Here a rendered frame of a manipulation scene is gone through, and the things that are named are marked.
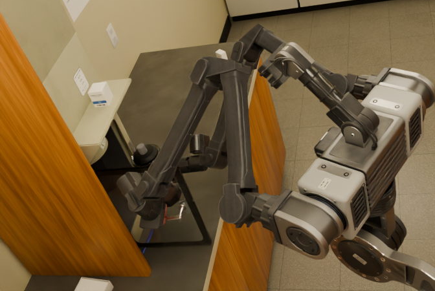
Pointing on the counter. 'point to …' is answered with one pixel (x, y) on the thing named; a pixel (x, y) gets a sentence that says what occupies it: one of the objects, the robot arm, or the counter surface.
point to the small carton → (100, 94)
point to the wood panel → (53, 185)
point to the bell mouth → (101, 150)
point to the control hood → (99, 119)
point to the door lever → (176, 215)
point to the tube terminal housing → (73, 114)
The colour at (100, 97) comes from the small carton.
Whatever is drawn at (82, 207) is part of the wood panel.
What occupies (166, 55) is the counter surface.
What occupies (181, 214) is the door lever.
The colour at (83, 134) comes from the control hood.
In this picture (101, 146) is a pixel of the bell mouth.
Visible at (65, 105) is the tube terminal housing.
